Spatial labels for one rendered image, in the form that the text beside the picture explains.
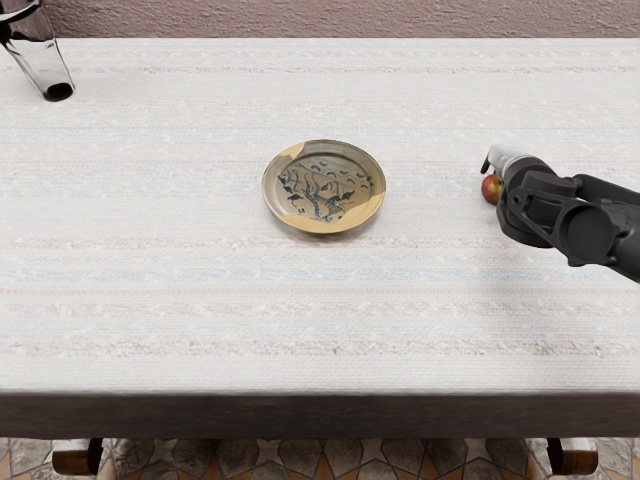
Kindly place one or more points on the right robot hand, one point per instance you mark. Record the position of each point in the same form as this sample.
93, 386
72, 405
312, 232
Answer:
502, 156

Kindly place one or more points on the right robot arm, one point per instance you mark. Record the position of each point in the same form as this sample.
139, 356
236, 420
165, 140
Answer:
575, 215

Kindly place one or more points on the patterned ceramic plate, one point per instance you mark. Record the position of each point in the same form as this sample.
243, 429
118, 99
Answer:
324, 187

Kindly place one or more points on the red yellow apple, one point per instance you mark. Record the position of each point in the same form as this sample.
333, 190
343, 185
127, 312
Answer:
490, 188

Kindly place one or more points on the clear wine glass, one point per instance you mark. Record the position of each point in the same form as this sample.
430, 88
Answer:
37, 55

